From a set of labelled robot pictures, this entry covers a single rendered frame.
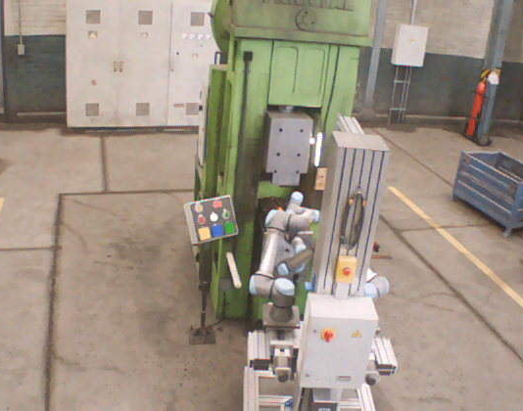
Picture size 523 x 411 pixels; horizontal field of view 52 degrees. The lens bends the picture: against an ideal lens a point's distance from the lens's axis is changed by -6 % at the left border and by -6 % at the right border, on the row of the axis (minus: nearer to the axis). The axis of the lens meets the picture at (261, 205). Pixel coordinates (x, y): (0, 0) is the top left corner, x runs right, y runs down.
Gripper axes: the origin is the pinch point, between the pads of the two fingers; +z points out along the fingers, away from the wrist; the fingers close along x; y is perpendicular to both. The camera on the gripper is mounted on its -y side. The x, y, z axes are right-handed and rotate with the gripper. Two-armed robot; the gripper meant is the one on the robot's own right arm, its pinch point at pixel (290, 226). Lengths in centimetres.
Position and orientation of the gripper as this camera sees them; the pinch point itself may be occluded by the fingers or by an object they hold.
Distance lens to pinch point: 412.1
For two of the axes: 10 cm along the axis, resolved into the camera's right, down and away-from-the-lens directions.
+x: 9.8, -0.1, 2.1
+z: -1.9, -4.0, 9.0
